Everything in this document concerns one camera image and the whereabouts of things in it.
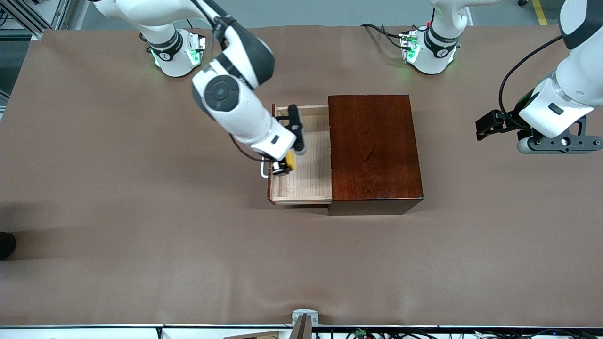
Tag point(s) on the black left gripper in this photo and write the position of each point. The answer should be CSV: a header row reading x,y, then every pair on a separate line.
x,y
510,119

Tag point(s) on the yellow cube block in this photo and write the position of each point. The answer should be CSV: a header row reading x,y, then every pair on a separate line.
x,y
291,160

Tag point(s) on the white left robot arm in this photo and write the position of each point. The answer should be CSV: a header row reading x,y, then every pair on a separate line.
x,y
565,89

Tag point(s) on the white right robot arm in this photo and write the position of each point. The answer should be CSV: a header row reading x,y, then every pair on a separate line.
x,y
235,113

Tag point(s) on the dark brown wooden cabinet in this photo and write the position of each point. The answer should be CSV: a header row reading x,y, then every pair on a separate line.
x,y
377,150

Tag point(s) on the brown table cloth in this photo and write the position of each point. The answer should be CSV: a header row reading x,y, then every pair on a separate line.
x,y
235,259

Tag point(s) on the yellow floor tape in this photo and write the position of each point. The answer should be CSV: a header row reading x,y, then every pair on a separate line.
x,y
540,12

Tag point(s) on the brown cardboard piece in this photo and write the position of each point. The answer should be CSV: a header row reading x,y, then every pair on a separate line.
x,y
254,335

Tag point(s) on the green plug connector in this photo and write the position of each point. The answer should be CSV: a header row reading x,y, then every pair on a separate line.
x,y
360,333

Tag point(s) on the grey metal camera bracket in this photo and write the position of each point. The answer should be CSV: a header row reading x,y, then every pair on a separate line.
x,y
305,318

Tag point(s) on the white table edge rail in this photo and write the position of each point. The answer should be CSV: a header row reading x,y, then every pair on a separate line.
x,y
70,332

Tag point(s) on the aluminium frame profile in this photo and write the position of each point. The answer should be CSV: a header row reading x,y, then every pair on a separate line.
x,y
54,12

